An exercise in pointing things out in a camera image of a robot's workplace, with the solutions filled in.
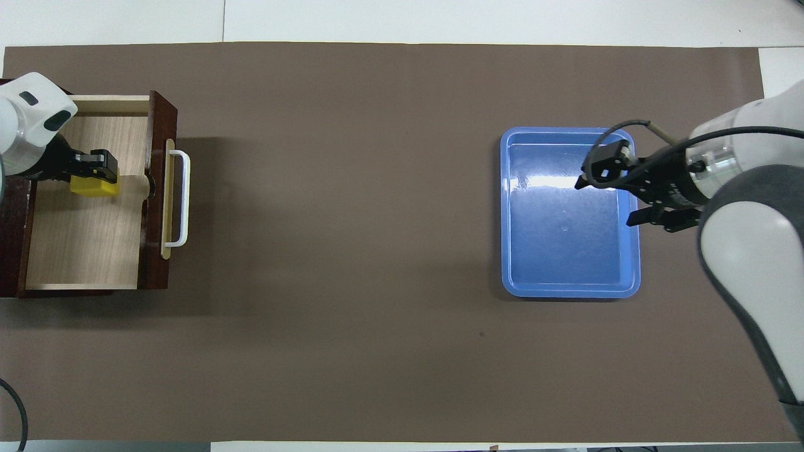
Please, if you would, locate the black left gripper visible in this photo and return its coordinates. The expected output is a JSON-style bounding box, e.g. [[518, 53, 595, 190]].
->
[[28, 134, 121, 185]]

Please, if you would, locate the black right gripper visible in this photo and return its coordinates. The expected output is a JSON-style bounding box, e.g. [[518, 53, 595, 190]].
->
[[574, 139, 712, 234]]

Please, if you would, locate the yellow cube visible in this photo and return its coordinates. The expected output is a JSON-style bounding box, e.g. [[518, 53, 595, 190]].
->
[[68, 172, 121, 199]]

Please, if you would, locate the dark wooden drawer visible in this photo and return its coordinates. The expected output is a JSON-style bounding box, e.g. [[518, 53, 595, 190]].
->
[[24, 90, 190, 293]]

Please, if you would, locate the white drawer handle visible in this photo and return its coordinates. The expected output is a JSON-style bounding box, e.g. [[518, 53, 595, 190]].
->
[[164, 149, 191, 248]]

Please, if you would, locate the blue plastic tray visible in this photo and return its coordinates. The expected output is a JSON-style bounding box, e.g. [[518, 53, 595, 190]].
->
[[500, 127, 642, 299]]

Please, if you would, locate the brown table mat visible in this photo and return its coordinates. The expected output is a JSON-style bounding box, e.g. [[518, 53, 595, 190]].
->
[[3, 42, 802, 444]]

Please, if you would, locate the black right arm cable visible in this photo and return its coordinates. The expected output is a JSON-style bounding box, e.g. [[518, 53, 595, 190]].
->
[[584, 119, 804, 190]]

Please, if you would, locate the black floor cable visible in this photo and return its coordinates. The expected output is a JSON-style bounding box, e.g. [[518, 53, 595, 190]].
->
[[0, 378, 30, 452]]

